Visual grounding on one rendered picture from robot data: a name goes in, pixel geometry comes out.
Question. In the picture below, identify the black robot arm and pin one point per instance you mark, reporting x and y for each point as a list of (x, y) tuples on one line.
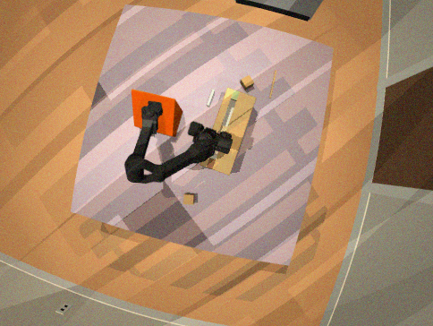
[(203, 147)]

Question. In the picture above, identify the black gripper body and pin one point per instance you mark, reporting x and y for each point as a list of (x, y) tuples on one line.
[(195, 128)]

